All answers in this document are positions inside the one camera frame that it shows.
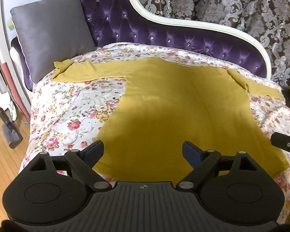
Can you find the purple tufted white-framed headboard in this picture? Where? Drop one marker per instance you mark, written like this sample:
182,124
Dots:
127,21

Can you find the mustard yellow knit sweater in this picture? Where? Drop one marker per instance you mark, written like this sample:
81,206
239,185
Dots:
166,104

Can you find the floral quilted bedspread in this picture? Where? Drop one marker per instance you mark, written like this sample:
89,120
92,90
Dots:
69,115

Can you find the red grey stick vacuum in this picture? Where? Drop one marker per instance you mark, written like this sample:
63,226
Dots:
10,132

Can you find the brown silver damask curtain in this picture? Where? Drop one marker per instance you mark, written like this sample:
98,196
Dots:
268,21

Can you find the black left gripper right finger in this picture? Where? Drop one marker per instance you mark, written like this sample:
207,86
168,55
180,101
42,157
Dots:
204,164

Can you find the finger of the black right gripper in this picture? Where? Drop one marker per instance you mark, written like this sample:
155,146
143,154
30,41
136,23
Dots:
280,141

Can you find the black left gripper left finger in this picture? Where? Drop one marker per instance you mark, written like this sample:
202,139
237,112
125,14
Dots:
82,163

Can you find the grey square pillow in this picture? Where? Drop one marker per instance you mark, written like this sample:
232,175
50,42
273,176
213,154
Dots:
49,31

